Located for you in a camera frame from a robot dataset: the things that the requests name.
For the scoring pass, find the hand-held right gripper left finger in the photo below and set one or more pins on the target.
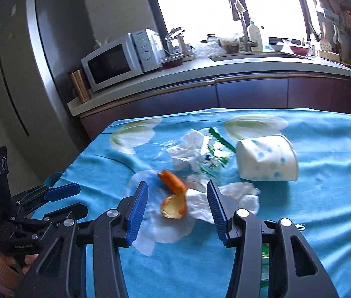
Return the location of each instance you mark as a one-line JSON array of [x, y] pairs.
[[136, 214]]

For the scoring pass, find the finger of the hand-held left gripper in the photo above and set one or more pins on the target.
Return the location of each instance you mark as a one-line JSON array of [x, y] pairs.
[[70, 211], [63, 191]]

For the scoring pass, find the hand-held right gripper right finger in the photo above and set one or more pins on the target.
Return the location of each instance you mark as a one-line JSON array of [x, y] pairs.
[[217, 214]]

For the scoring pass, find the white tissue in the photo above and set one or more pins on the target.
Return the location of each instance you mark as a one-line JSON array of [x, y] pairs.
[[188, 152], [240, 192]]

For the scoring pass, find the orange peel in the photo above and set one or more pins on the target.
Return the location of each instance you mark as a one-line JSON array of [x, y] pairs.
[[175, 189]]

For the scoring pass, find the green clear plastic wrapper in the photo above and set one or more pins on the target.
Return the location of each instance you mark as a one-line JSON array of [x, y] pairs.
[[216, 161]]

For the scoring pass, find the blue dotted paper cup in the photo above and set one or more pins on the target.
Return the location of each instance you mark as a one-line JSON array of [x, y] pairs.
[[262, 161]]

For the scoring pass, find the person's left hand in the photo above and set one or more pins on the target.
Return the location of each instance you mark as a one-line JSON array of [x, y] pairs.
[[30, 262]]

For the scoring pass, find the small green plastic wrapper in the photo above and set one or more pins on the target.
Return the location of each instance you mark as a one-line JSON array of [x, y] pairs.
[[265, 254]]

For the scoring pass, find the copper thermos tumbler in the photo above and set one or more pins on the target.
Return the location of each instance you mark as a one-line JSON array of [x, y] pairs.
[[80, 85]]

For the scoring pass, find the grey refrigerator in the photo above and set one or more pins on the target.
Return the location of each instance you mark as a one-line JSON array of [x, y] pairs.
[[38, 83]]

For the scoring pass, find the blue floral tablecloth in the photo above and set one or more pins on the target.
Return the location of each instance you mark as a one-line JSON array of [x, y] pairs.
[[334, 192]]

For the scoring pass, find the brown kitchen counter cabinet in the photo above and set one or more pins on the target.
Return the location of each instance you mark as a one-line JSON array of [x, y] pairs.
[[256, 90]]

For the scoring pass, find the white microwave oven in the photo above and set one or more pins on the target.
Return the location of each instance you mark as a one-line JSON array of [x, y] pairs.
[[110, 62]]

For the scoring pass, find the dark red food container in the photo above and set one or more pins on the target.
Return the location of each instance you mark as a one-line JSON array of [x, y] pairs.
[[172, 62]]

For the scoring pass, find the steel kitchen sink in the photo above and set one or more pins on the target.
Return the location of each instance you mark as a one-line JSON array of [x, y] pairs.
[[256, 56]]

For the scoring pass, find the clear plastic bag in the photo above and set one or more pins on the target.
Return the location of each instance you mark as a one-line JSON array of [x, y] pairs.
[[208, 49]]

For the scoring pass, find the clear container with dark food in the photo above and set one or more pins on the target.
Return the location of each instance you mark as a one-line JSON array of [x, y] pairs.
[[229, 46]]

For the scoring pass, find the glass coffee pot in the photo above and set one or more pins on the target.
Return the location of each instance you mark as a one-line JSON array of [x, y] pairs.
[[177, 46]]

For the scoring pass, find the small white bowl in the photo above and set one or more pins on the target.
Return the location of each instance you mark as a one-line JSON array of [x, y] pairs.
[[275, 47]]

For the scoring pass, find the white soap bottle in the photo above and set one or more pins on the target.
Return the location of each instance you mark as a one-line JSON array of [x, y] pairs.
[[255, 38]]

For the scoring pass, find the red bowl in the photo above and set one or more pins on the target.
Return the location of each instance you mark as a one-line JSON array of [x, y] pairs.
[[299, 49]]

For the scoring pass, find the small glass dish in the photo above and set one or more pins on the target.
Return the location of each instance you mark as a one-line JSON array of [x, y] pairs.
[[286, 41]]

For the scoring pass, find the metal kitchen faucet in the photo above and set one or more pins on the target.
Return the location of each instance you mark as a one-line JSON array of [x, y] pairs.
[[244, 24]]

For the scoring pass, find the pale yellow dish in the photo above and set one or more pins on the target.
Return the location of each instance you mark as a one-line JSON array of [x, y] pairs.
[[329, 55]]

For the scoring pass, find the white slotted spatula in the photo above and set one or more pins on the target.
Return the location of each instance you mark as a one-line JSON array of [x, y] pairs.
[[325, 45]]

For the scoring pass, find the kitchen window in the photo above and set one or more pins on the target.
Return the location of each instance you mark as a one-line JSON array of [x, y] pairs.
[[200, 6]]

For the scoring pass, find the grey wall rack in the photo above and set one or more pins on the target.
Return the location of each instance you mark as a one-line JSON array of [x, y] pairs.
[[327, 12]]

